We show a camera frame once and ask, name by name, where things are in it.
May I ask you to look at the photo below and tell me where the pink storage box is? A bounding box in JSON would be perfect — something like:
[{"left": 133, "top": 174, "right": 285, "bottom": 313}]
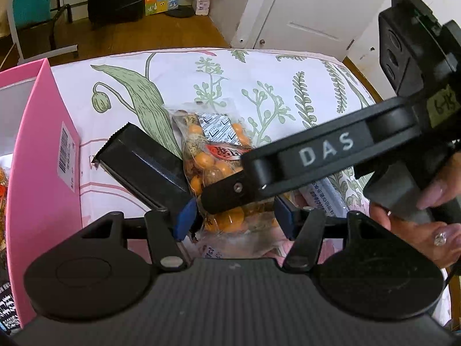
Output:
[{"left": 1, "top": 59, "right": 82, "bottom": 326}]

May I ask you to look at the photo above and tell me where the white door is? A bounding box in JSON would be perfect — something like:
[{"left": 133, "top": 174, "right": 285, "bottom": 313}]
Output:
[{"left": 231, "top": 0, "right": 384, "bottom": 60}]

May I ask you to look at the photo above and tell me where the black round stand base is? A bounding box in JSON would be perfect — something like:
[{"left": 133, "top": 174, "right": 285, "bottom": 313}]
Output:
[{"left": 165, "top": 5, "right": 195, "bottom": 19}]

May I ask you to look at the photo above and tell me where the orange snack ball bag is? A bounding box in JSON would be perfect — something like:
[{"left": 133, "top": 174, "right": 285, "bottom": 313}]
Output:
[{"left": 165, "top": 98, "right": 288, "bottom": 262}]

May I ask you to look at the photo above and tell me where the white snack bar wrapper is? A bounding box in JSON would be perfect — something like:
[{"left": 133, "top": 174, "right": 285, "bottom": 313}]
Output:
[{"left": 299, "top": 178, "right": 349, "bottom": 218}]

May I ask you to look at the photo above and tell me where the floral bed sheet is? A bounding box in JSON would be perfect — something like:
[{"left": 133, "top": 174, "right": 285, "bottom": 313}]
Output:
[{"left": 52, "top": 48, "right": 373, "bottom": 224}]

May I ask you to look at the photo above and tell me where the black snack box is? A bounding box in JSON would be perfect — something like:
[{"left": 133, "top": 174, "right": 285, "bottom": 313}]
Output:
[{"left": 92, "top": 123, "right": 193, "bottom": 214}]

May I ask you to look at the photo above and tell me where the right hand with ring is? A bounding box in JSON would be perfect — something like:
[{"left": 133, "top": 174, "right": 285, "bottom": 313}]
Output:
[{"left": 369, "top": 167, "right": 461, "bottom": 270}]

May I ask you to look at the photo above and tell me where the teal tote bag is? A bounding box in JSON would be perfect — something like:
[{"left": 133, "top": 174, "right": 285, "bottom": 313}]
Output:
[{"left": 12, "top": 0, "right": 51, "bottom": 28}]

